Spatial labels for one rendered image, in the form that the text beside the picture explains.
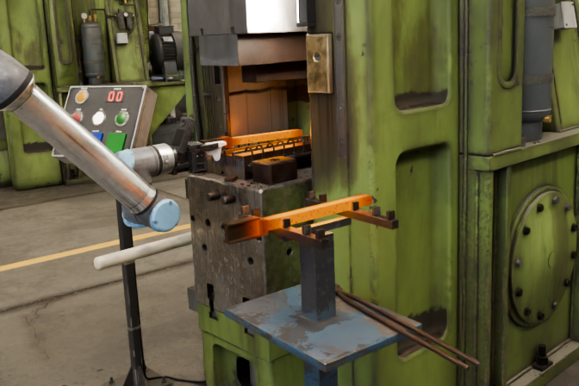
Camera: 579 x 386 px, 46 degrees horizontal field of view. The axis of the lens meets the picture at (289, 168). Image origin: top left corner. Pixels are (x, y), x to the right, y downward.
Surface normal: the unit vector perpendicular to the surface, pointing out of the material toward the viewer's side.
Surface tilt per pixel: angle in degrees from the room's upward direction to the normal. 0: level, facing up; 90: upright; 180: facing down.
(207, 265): 90
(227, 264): 90
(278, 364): 89
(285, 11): 90
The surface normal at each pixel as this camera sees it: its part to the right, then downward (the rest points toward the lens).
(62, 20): 0.51, 0.15
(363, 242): -0.73, 0.16
